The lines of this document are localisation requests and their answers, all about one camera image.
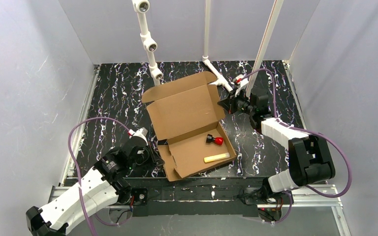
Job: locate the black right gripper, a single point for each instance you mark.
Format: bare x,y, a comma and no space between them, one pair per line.
229,104

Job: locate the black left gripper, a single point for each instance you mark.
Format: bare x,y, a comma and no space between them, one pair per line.
154,153

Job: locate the brown cardboard box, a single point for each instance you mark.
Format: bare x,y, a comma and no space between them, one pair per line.
184,112

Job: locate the red black knob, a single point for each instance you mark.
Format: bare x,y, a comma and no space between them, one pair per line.
216,140

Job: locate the yellow rectangular block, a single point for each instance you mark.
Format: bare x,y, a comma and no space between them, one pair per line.
217,157

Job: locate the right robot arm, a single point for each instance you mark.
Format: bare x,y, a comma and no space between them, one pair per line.
310,160

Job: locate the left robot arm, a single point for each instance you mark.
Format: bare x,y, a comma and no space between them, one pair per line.
103,185

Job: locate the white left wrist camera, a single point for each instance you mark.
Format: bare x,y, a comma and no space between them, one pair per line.
141,132

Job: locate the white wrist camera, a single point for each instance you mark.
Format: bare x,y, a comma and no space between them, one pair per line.
241,82
141,132

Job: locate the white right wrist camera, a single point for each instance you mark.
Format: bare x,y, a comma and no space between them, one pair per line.
241,82

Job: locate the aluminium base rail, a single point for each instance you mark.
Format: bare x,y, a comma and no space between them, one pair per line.
307,190

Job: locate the white PVC pipe frame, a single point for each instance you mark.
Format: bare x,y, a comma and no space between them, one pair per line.
141,7

